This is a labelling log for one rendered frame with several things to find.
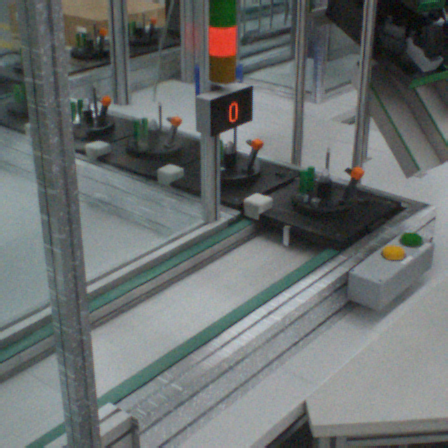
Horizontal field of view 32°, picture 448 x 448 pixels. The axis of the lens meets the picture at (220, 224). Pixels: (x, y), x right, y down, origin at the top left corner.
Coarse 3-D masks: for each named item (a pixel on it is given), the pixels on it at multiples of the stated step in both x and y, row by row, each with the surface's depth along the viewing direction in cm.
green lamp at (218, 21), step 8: (208, 0) 139; (216, 0) 137; (224, 0) 137; (232, 0) 138; (208, 8) 140; (216, 8) 138; (224, 8) 137; (232, 8) 138; (208, 16) 140; (216, 16) 138; (224, 16) 138; (232, 16) 139; (216, 24) 139; (224, 24) 139; (232, 24) 139
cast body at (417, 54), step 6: (420, 36) 162; (408, 42) 167; (408, 48) 165; (414, 48) 164; (420, 48) 163; (408, 54) 165; (414, 54) 164; (420, 54) 163; (414, 60) 165; (420, 60) 163; (426, 60) 162; (432, 60) 162; (438, 60) 163; (420, 66) 164; (426, 66) 163; (432, 66) 164
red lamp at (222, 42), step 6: (210, 30) 140; (216, 30) 139; (222, 30) 139; (228, 30) 139; (234, 30) 140; (210, 36) 141; (216, 36) 140; (222, 36) 140; (228, 36) 140; (234, 36) 141; (210, 42) 141; (216, 42) 140; (222, 42) 140; (228, 42) 140; (234, 42) 141; (210, 48) 142; (216, 48) 141; (222, 48) 141; (228, 48) 141; (234, 48) 142; (216, 54) 141; (222, 54) 141; (228, 54) 141
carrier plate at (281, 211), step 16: (288, 192) 170; (368, 192) 170; (272, 208) 163; (288, 208) 163; (368, 208) 163; (384, 208) 163; (272, 224) 160; (288, 224) 157; (304, 224) 157; (320, 224) 157; (336, 224) 157; (352, 224) 156; (368, 224) 157; (320, 240) 153; (336, 240) 150; (352, 240) 153
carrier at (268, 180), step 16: (224, 160) 177; (240, 160) 182; (256, 160) 187; (224, 176) 173; (240, 176) 173; (256, 176) 176; (272, 176) 178; (288, 176) 178; (224, 192) 170; (240, 192) 170; (256, 192) 170; (272, 192) 173; (240, 208) 166
